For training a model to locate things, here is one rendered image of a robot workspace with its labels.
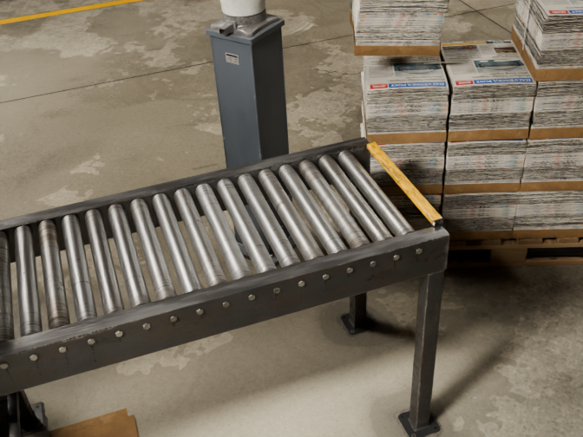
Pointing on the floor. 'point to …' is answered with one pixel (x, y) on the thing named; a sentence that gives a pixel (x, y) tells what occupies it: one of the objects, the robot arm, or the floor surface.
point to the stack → (500, 85)
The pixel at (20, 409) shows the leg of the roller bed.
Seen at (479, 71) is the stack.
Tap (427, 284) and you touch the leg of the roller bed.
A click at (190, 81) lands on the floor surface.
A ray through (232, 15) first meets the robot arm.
